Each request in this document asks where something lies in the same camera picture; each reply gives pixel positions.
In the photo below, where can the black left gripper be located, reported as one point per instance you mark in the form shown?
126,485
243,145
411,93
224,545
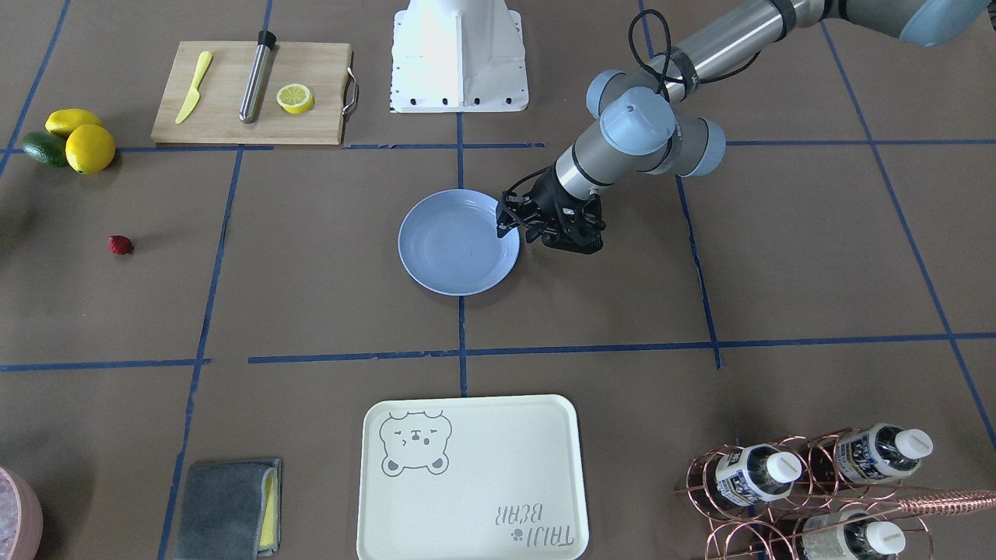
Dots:
547,200

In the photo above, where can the blue plastic plate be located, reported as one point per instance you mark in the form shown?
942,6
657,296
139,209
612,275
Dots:
449,243

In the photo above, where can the red strawberry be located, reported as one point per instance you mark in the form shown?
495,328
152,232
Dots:
120,245

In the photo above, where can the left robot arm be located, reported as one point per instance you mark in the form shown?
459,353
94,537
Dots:
638,129

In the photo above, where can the cream bear serving tray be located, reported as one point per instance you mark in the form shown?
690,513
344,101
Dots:
472,478

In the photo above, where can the lemon half slice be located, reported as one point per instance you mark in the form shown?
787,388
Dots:
295,98

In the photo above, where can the steel cylinder tool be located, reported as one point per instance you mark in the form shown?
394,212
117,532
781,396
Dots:
256,84

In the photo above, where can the wooden cutting board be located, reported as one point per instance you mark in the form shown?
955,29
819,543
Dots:
215,94

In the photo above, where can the dark tea bottle middle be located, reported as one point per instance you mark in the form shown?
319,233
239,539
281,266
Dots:
755,474

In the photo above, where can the yellow plastic knife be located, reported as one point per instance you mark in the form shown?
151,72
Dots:
193,94

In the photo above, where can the grey folded cloth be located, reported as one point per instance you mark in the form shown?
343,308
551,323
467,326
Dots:
231,510

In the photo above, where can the large yellow lemon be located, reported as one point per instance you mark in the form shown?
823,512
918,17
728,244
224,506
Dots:
90,149

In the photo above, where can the small yellow lemon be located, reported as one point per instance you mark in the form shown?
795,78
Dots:
63,122

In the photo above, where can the green lime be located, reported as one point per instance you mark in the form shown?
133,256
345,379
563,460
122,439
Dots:
45,148

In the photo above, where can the pink bowl of ice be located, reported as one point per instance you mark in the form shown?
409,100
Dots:
22,519

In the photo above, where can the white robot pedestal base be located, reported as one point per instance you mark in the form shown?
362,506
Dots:
458,57

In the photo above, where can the copper wire bottle rack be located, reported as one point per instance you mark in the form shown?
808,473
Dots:
771,530

